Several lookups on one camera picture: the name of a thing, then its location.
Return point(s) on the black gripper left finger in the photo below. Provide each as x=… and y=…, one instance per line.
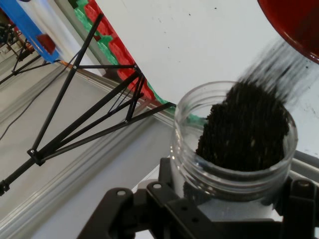
x=149, y=211

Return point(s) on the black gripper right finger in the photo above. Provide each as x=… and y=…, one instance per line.
x=304, y=209

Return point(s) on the clear jar with dark granules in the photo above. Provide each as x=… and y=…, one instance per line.
x=239, y=134

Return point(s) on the red green foam mat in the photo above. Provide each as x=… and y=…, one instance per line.
x=108, y=49

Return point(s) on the red foam building blocks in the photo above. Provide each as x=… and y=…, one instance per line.
x=117, y=42

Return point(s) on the red bowl with black rim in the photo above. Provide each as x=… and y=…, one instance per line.
x=296, y=22

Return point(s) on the small red block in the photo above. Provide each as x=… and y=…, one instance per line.
x=46, y=43

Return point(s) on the distant black tripod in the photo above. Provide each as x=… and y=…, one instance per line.
x=20, y=58

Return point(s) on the blue panel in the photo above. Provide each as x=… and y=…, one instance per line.
x=27, y=27

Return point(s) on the aluminium rail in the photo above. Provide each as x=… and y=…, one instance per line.
x=82, y=171

